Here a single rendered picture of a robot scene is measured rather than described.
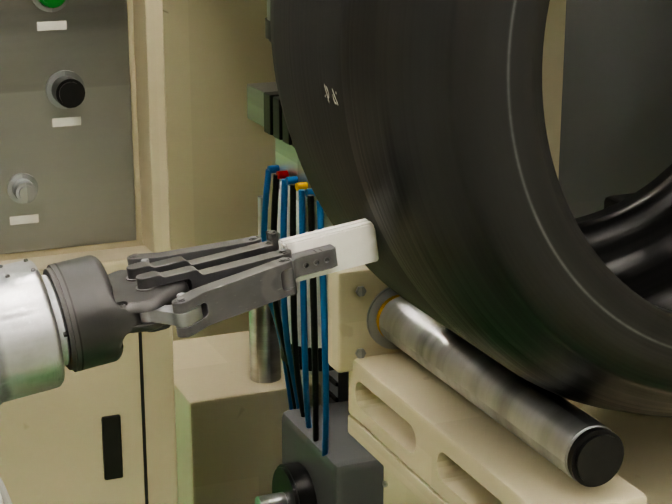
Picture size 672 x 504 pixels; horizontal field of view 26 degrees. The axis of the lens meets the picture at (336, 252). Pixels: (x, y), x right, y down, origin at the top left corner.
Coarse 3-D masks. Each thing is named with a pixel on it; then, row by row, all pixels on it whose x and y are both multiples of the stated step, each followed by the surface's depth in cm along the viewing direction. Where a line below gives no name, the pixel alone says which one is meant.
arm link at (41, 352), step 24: (24, 264) 97; (0, 288) 94; (24, 288) 94; (48, 288) 96; (0, 312) 93; (24, 312) 93; (48, 312) 94; (0, 336) 93; (24, 336) 93; (48, 336) 94; (0, 360) 93; (24, 360) 94; (48, 360) 94; (0, 384) 94; (24, 384) 95; (48, 384) 96
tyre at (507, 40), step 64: (320, 0) 102; (384, 0) 94; (448, 0) 91; (512, 0) 91; (320, 64) 103; (384, 64) 94; (448, 64) 92; (512, 64) 92; (320, 128) 106; (384, 128) 96; (448, 128) 94; (512, 128) 94; (320, 192) 114; (384, 192) 99; (448, 192) 96; (512, 192) 95; (640, 192) 137; (384, 256) 108; (448, 256) 98; (512, 256) 97; (576, 256) 98; (640, 256) 135; (448, 320) 106; (512, 320) 101; (576, 320) 100; (640, 320) 101; (576, 384) 105; (640, 384) 105
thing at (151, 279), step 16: (256, 256) 102; (272, 256) 101; (288, 256) 102; (160, 272) 100; (176, 272) 99; (192, 272) 99; (208, 272) 100; (224, 272) 100; (144, 288) 98; (192, 288) 100
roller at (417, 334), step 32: (384, 320) 132; (416, 320) 128; (416, 352) 126; (448, 352) 121; (480, 352) 119; (448, 384) 122; (480, 384) 116; (512, 384) 113; (512, 416) 111; (544, 416) 108; (576, 416) 106; (544, 448) 107; (576, 448) 103; (608, 448) 104; (576, 480) 104; (608, 480) 105
